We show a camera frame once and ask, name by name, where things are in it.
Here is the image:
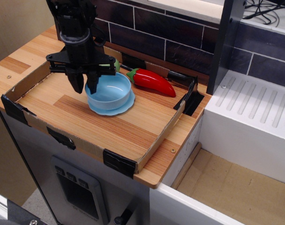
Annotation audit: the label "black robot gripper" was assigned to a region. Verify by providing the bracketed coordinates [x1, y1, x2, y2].
[46, 42, 116, 94]

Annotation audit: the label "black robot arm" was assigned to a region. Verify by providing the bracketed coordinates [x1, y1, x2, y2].
[46, 0, 116, 94]

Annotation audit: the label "light blue plastic plate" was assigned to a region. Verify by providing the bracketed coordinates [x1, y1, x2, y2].
[88, 90, 135, 116]

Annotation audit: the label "cardboard fence with black tape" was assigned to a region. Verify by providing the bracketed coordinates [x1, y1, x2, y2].
[0, 35, 210, 186]

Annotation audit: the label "green toy ball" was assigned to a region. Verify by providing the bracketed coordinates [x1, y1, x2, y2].
[100, 60, 120, 73]

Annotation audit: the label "red toy chili pepper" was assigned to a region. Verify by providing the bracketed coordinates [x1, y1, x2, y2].
[126, 68, 176, 98]

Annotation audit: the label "grey toy oven front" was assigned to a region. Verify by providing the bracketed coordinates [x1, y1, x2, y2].
[0, 112, 150, 225]

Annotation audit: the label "white toy sink unit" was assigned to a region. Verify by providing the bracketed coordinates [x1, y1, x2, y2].
[150, 71, 285, 225]

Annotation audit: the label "dark grey vertical post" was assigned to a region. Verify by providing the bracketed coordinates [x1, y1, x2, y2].
[207, 0, 246, 95]

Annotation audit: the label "black cables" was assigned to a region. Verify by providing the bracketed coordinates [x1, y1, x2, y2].
[242, 0, 285, 25]

